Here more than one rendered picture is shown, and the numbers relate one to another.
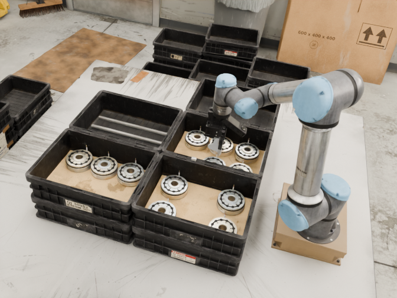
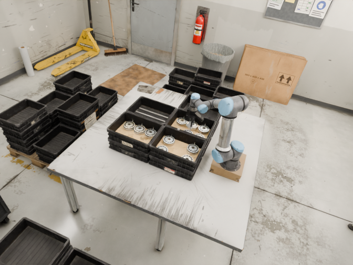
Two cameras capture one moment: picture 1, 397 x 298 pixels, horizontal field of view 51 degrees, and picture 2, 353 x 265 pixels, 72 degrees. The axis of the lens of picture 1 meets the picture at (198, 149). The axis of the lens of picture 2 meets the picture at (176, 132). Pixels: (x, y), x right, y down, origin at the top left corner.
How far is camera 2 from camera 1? 0.52 m
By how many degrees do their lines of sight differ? 4
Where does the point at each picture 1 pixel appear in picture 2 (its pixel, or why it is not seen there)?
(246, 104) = (202, 106)
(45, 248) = (112, 161)
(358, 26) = (277, 73)
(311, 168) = (225, 135)
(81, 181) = (128, 134)
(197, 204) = (178, 149)
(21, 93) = (103, 94)
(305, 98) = (222, 105)
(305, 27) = (249, 72)
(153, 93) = (165, 99)
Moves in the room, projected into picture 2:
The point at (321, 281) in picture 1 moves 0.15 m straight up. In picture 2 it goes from (228, 187) to (233, 175)
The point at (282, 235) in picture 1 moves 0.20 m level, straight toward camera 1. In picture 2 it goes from (213, 165) to (203, 181)
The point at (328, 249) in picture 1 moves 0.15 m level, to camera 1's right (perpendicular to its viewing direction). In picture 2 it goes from (233, 174) to (251, 177)
